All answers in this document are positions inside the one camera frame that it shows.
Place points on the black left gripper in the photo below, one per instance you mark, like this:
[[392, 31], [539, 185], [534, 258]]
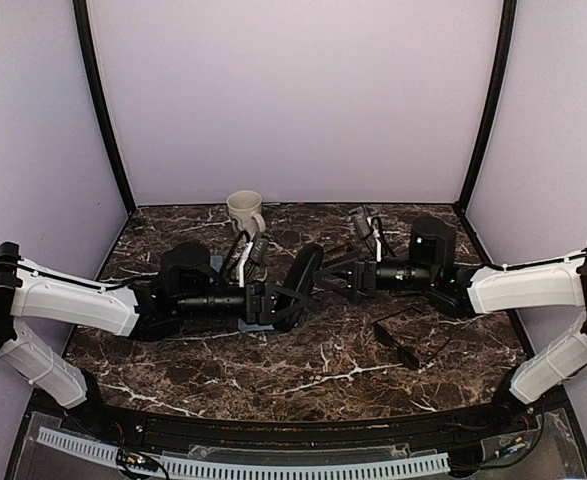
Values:
[[260, 306]]

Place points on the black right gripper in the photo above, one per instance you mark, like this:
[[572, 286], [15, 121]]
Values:
[[363, 277]]

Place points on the black hard glasses case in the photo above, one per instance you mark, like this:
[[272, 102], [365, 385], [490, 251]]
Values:
[[307, 261]]

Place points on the light blue cleaning cloth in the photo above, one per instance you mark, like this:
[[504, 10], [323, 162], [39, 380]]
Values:
[[253, 328]]

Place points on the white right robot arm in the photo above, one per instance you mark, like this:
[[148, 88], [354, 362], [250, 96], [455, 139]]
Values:
[[468, 291]]

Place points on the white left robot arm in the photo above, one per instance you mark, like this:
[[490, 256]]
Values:
[[151, 309]]

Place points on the blue textured glasses case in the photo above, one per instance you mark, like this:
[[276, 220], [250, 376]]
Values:
[[216, 262]]

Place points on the cream ceramic mug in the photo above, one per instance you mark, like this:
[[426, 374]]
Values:
[[244, 208]]

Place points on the black frame sunglasses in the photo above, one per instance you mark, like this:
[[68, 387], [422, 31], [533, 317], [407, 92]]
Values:
[[405, 346]]

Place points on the white slotted cable duct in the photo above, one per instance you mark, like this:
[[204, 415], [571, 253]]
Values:
[[169, 466]]

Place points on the right black frame post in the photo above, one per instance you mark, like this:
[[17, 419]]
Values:
[[494, 89]]

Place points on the black frame post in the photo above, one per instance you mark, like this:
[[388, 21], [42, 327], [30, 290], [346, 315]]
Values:
[[99, 101], [494, 89]]

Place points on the left black frame post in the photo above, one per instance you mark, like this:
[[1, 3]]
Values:
[[99, 101]]

